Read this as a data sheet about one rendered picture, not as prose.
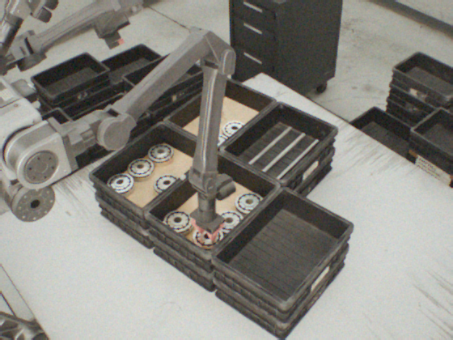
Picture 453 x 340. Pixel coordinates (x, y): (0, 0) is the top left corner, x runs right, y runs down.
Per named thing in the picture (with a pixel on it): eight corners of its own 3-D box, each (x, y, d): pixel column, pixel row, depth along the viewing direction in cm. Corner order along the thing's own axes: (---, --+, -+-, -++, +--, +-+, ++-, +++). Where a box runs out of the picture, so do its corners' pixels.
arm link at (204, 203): (192, 190, 163) (205, 201, 160) (210, 180, 167) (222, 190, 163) (194, 206, 168) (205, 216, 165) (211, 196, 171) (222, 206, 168)
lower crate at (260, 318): (282, 345, 167) (285, 326, 159) (212, 296, 181) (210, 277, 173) (347, 265, 189) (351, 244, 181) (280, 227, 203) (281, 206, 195)
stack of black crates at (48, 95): (68, 157, 319) (50, 98, 288) (47, 134, 336) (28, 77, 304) (122, 129, 337) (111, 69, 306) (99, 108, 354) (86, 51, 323)
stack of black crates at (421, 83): (456, 137, 322) (475, 78, 291) (431, 159, 308) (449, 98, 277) (405, 108, 344) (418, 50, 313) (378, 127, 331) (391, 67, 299)
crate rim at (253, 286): (286, 312, 153) (286, 308, 151) (209, 261, 167) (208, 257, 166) (355, 229, 175) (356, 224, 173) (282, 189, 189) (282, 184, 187)
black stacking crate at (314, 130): (281, 206, 196) (282, 185, 188) (219, 172, 210) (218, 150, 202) (336, 150, 217) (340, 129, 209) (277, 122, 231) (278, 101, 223)
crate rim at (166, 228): (209, 261, 167) (208, 257, 166) (142, 217, 181) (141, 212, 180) (282, 189, 189) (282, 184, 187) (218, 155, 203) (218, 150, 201)
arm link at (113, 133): (197, 14, 145) (220, 19, 138) (218, 51, 154) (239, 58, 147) (78, 124, 133) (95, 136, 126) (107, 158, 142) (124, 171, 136)
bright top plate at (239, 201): (248, 218, 186) (248, 217, 186) (229, 203, 192) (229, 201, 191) (268, 203, 191) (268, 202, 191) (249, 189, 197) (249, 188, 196)
